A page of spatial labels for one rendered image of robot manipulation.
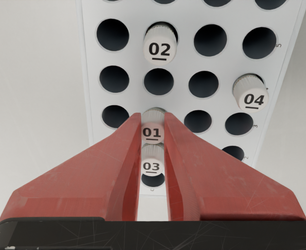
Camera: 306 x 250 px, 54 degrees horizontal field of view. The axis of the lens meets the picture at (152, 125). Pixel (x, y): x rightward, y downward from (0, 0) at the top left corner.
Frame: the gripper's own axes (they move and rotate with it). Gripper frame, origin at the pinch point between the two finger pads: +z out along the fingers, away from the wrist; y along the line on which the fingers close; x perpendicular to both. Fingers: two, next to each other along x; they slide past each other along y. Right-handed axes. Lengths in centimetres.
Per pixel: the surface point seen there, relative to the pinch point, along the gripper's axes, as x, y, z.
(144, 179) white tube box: 4.5, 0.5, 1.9
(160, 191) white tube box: 5.0, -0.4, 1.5
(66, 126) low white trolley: 3.5, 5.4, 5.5
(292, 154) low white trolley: 5.3, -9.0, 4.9
